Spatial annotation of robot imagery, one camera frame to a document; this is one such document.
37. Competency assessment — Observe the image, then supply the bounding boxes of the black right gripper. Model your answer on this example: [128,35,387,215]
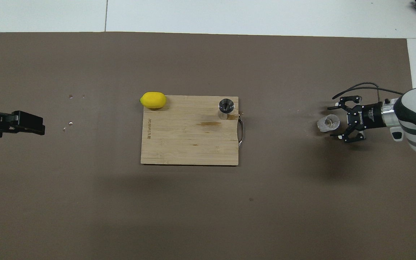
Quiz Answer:
[327,95,387,143]

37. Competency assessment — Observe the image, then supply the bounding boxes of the clear glass cup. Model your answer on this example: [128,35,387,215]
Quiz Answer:
[317,114,341,133]

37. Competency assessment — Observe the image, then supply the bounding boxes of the steel jigger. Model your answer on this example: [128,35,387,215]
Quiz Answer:
[218,98,235,120]

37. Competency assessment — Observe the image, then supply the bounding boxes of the brown table mat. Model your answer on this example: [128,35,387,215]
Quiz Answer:
[0,32,416,260]

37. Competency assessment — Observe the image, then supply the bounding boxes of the yellow lemon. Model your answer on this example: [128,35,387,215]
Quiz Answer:
[140,92,167,109]

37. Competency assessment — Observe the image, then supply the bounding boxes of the wooden cutting board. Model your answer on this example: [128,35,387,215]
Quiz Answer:
[140,95,245,166]

